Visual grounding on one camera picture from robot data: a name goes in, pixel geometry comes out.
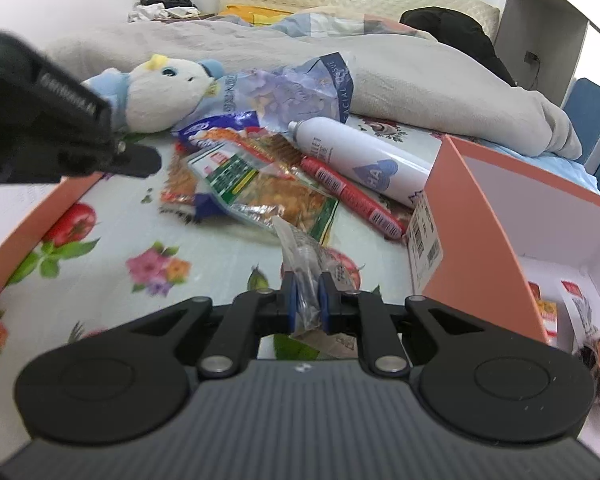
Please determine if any grey clear snack packet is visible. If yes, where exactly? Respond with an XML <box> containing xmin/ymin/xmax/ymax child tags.
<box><xmin>273</xmin><ymin>218</ymin><xmax>360</xmax><ymax>359</ymax></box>

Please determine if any green pea snack packet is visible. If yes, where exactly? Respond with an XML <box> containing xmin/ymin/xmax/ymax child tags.
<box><xmin>185</xmin><ymin>140</ymin><xmax>339</xmax><ymax>243</ymax></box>

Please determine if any silver brown snack packet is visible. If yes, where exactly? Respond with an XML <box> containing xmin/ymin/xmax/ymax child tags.
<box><xmin>560</xmin><ymin>280</ymin><xmax>600</xmax><ymax>408</ymax></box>

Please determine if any red foil snack packet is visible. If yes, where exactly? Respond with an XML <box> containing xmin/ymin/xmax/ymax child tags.
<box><xmin>528</xmin><ymin>282</ymin><xmax>558</xmax><ymax>347</ymax></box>

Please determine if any pink box lid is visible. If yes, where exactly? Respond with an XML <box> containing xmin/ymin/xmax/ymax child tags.
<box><xmin>0</xmin><ymin>172</ymin><xmax>102</xmax><ymax>293</ymax></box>

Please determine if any red sausage stick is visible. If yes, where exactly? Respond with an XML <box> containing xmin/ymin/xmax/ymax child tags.
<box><xmin>300</xmin><ymin>156</ymin><xmax>405</xmax><ymax>240</ymax></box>

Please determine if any white blue plush duck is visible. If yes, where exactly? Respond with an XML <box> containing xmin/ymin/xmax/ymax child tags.
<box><xmin>83</xmin><ymin>54</ymin><xmax>225</xmax><ymax>133</ymax></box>

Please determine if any blue orange snack packet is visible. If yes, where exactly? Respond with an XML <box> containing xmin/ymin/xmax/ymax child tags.
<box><xmin>160</xmin><ymin>112</ymin><xmax>301</xmax><ymax>223</ymax></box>

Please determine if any white spray bottle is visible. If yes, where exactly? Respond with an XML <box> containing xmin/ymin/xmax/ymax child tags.
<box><xmin>288</xmin><ymin>117</ymin><xmax>432</xmax><ymax>208</ymax></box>

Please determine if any floral tomato bed sheet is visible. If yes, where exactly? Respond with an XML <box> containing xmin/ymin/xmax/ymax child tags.
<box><xmin>0</xmin><ymin>112</ymin><xmax>600</xmax><ymax>456</ymax></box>

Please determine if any pink storage box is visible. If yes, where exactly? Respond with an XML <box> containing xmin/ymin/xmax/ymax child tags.
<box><xmin>394</xmin><ymin>139</ymin><xmax>600</xmax><ymax>479</ymax></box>

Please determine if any blue facial tissue pack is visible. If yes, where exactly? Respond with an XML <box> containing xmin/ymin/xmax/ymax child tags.
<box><xmin>171</xmin><ymin>52</ymin><xmax>354</xmax><ymax>136</ymax></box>

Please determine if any grey blanket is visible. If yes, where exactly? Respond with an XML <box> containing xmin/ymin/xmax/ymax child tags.
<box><xmin>40</xmin><ymin>13</ymin><xmax>584</xmax><ymax>158</ymax></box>

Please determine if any colourful patchwork pillow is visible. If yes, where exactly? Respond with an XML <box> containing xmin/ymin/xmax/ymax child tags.
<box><xmin>218</xmin><ymin>4</ymin><xmax>436</xmax><ymax>41</ymax></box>

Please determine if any black clothing on bed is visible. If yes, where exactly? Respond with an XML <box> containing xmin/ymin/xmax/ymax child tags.
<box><xmin>400</xmin><ymin>6</ymin><xmax>516</xmax><ymax>87</ymax></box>

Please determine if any blue chair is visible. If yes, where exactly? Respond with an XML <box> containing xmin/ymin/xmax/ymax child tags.
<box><xmin>564</xmin><ymin>78</ymin><xmax>600</xmax><ymax>191</ymax></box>

